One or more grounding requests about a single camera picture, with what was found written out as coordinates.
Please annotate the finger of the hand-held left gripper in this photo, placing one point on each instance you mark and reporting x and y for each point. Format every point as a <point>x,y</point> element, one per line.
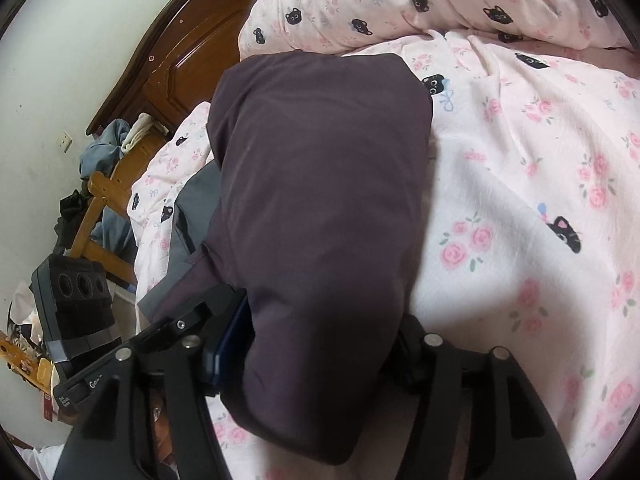
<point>175,325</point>

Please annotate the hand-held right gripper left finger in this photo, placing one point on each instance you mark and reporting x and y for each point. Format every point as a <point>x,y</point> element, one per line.
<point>227,355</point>

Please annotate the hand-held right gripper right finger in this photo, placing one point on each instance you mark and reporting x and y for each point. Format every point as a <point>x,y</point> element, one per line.
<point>417,360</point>

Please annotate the purple grey pants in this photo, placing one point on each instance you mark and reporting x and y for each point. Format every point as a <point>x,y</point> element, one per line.
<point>320,185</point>

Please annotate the blue denim clothes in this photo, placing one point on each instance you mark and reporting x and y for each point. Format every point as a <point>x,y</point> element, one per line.
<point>107,145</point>

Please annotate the white crumpled cloth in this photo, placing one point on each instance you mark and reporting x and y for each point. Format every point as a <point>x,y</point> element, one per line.
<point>22,305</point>

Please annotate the yellow box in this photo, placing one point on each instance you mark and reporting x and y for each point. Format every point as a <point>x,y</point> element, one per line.
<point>42,372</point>

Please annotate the dark cloth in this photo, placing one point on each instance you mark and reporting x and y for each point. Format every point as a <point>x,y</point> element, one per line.
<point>70,220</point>

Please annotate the red box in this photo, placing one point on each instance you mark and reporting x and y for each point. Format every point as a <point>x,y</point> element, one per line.
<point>48,407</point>

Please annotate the wooden chair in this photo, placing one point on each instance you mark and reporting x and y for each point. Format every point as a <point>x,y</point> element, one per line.
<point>102,190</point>

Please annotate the pink cat print bedsheet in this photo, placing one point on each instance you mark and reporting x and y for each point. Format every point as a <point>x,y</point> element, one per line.
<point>525,210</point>

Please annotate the dark wooden headboard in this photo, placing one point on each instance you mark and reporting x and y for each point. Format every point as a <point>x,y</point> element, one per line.
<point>200,45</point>

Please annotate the white wall socket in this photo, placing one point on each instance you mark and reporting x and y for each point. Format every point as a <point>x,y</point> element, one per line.
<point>65,141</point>

